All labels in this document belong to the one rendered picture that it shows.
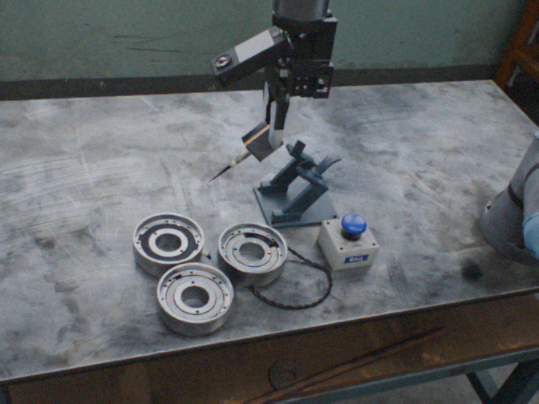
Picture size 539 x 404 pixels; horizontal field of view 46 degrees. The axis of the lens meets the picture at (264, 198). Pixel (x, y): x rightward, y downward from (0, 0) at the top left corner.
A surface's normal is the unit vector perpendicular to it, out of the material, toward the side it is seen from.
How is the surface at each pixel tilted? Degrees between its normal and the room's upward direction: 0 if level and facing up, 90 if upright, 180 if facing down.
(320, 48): 87
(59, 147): 0
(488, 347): 0
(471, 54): 90
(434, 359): 0
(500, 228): 73
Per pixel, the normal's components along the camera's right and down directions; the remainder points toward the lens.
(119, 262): 0.15, -0.73
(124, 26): 0.29, 0.67
